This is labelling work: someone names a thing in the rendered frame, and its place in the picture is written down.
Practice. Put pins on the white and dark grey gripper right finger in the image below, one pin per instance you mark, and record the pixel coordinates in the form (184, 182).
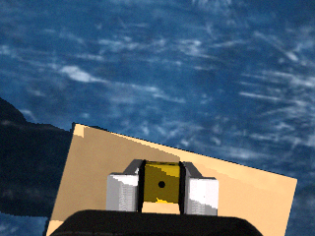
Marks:
(202, 192)

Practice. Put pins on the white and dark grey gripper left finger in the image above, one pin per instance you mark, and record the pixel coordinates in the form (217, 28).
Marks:
(125, 191)

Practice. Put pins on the yellow die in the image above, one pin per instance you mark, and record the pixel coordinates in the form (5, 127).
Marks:
(161, 182)

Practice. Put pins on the tan square mat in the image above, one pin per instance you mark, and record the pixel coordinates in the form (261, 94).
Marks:
(263, 198)

